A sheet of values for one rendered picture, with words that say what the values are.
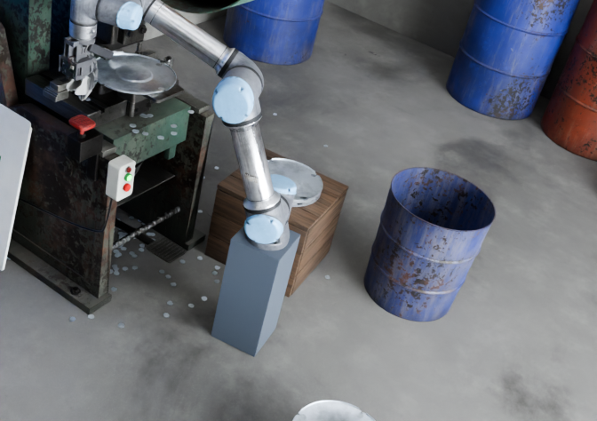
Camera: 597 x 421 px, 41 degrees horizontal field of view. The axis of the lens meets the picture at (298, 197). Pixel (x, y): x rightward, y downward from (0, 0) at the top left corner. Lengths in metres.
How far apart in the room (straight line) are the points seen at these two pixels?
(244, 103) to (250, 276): 0.70
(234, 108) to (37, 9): 0.87
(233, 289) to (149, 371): 0.39
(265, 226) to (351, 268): 1.04
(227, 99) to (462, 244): 1.18
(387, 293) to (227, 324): 0.70
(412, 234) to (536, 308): 0.82
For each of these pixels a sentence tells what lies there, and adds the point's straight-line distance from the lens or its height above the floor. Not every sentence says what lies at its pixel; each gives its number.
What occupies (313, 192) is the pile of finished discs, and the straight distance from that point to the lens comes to 3.07.
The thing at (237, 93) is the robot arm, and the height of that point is 1.04.
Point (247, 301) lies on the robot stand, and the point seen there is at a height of 0.23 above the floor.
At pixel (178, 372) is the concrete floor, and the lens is 2.77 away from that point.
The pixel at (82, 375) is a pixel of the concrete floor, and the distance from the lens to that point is 2.74.
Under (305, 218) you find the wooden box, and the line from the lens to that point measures 2.96.
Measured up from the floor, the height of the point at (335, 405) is 0.24.
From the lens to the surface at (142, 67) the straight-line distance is 2.82.
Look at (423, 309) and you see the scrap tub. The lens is 3.18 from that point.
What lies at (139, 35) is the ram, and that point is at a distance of 2.74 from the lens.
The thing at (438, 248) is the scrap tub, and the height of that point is 0.38.
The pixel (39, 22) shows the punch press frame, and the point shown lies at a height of 0.88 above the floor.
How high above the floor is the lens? 2.03
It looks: 33 degrees down
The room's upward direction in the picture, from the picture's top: 14 degrees clockwise
